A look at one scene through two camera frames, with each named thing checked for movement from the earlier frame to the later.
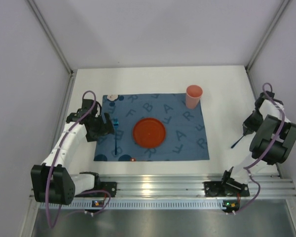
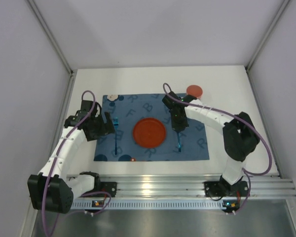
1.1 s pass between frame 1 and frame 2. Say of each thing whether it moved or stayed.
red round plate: stayed
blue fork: stayed
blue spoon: moved
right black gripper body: moved
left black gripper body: stayed
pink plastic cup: stayed
